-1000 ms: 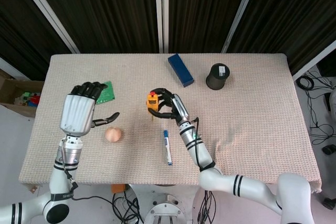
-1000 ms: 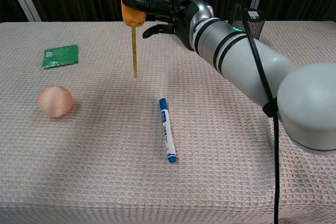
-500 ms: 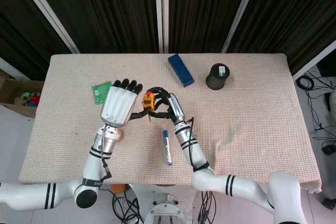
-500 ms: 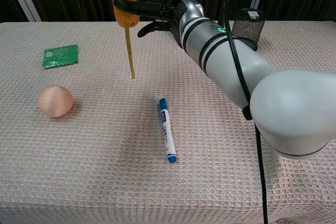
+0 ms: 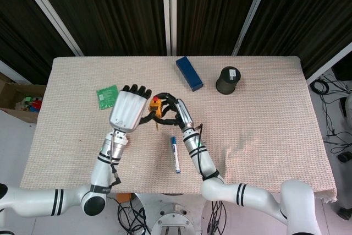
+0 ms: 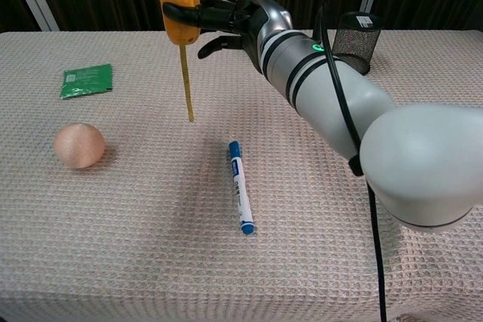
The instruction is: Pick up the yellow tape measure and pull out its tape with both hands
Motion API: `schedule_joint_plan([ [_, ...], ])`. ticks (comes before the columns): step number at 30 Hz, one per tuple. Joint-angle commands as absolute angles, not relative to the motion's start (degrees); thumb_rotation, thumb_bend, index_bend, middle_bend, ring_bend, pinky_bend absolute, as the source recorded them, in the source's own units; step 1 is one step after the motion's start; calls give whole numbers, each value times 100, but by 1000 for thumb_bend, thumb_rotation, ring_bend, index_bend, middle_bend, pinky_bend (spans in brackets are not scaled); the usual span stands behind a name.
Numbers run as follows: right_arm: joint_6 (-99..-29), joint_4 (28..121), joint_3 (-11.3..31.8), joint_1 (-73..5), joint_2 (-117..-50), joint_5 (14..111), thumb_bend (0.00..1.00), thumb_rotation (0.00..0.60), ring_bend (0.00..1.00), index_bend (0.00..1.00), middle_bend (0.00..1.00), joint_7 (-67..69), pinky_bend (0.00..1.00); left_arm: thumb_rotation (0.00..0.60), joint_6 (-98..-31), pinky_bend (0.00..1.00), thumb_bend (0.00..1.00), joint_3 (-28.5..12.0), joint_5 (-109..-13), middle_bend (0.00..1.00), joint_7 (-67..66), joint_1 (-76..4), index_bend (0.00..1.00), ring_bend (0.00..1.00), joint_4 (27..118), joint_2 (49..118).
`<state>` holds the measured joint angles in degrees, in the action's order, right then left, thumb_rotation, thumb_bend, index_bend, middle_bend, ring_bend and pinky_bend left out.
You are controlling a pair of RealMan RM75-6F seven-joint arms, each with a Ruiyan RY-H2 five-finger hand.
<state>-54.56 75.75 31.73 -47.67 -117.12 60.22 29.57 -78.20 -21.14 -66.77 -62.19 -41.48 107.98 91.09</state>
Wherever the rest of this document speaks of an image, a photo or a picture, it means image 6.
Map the peach coloured ball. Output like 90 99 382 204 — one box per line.
53 123 106 169

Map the beige waffle tablecloth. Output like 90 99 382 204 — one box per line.
0 29 483 322

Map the blue white marker pen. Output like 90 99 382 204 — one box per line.
228 140 255 235

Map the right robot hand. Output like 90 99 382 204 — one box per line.
162 0 294 74

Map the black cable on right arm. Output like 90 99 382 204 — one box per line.
318 5 389 322

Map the green foil packet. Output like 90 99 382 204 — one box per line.
59 63 114 100

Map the black mesh pen cup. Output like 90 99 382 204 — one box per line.
331 11 383 76

